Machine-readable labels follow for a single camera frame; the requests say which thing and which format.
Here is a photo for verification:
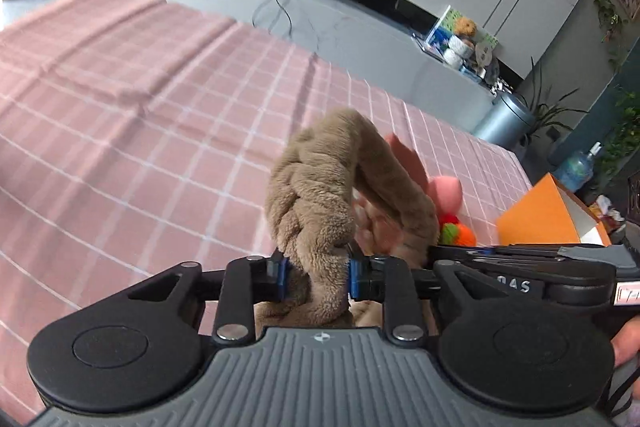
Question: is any round hand fan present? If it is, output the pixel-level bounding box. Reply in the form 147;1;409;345
473;40;496;69

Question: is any green trailing potted plant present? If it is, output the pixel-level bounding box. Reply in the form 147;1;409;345
599;91;640;180

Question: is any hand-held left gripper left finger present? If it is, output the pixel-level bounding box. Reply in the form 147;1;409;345
117;253;292;346

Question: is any brown plush toy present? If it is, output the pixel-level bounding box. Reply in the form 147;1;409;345
255;107;441;333

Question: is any person's right hand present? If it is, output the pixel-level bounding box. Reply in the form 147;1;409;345
613;313;640;369

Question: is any potted plant with long leaves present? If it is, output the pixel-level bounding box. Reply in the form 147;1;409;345
520;57;588;148

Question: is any white marble tv cabinet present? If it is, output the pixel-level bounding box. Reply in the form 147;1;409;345
39;0;507;134

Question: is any hanging vine plant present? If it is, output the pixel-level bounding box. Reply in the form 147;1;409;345
594;0;630;74

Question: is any orange cardboard box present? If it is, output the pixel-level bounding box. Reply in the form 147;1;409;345
496;173;614;249

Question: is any red green orange knitted toy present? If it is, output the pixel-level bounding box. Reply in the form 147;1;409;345
437;213;477;249

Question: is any teddy bear in white dress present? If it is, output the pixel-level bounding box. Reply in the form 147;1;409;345
442;35;474;66

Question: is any grey trash can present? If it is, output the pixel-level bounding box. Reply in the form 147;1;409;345
474;92;537;159

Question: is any pink plush toy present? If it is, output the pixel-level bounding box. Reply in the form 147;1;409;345
427;176;464;216

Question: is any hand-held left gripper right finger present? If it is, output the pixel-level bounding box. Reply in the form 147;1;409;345
348;253;490;347

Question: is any pink checked tablecloth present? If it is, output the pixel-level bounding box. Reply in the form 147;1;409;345
0;0;534;427

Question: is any dark cabinet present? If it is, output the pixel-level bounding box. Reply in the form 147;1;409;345
627;171;640;224

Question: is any black cable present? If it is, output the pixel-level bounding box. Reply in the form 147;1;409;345
251;0;327;54

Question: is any blue water bottle with pump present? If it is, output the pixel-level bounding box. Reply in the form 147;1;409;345
554;141;602;192

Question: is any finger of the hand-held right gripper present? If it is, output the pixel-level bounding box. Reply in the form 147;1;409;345
429;245;564;261

